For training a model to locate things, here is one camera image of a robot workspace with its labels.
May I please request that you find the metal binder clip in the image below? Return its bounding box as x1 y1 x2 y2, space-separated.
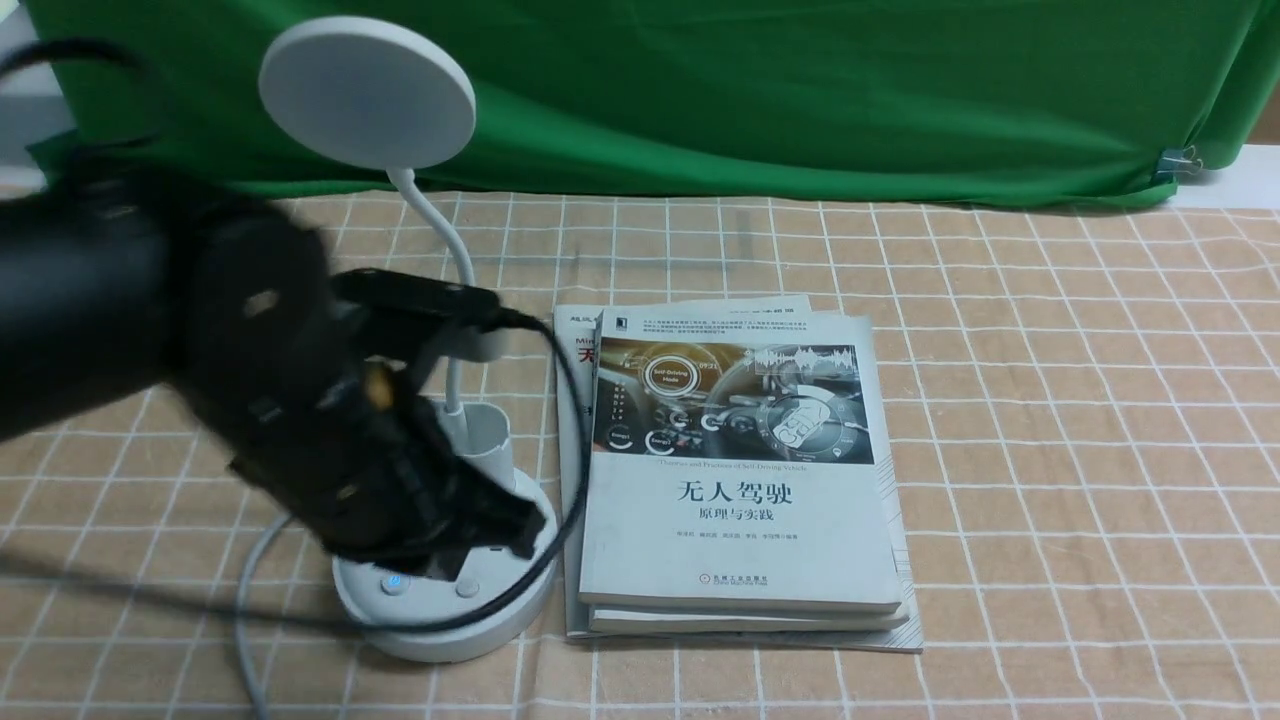
1153 145 1204 183

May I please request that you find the top self-driving textbook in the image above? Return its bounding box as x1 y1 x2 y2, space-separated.
579 309 905 614

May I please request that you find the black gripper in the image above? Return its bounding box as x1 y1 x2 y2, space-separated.
175 290 547 583

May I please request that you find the grey lamp power cable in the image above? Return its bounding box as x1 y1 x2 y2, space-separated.
236 512 293 720

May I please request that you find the black camera cable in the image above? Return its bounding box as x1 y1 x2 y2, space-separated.
0 310 593 638

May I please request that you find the white desk lamp with base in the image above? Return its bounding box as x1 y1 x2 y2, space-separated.
259 15 559 664

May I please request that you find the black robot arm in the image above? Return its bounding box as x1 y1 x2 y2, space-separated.
1 165 547 574

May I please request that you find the checkered tan tablecloth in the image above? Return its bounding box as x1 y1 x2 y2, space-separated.
1 193 1279 719

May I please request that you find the green backdrop cloth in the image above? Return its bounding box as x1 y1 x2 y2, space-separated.
27 1 1277 208

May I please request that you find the bottom book in stack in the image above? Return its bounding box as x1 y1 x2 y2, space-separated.
552 293 925 653

